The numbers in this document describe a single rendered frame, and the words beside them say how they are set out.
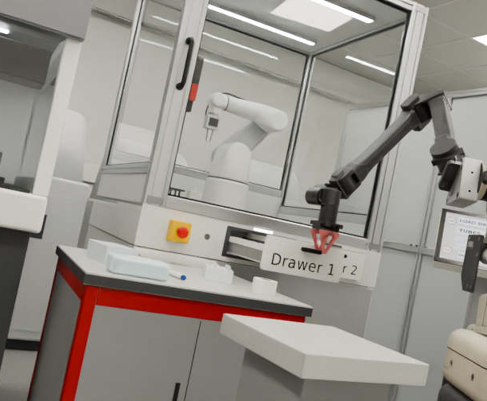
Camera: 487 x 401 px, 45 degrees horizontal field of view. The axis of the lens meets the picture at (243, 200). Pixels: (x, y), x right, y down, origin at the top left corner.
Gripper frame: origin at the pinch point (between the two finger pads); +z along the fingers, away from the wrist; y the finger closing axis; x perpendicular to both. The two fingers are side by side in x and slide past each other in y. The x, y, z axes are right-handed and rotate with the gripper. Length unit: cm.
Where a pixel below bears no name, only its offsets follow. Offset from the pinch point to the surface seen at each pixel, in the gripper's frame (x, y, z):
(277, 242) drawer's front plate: 14.4, 3.3, 0.1
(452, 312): -159, 103, 21
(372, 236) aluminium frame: -46, 38, -9
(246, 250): 16.3, 20.9, 4.8
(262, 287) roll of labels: 24.4, -12.5, 13.3
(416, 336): -157, 126, 41
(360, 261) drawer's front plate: -41, 35, 1
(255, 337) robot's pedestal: 52, -67, 17
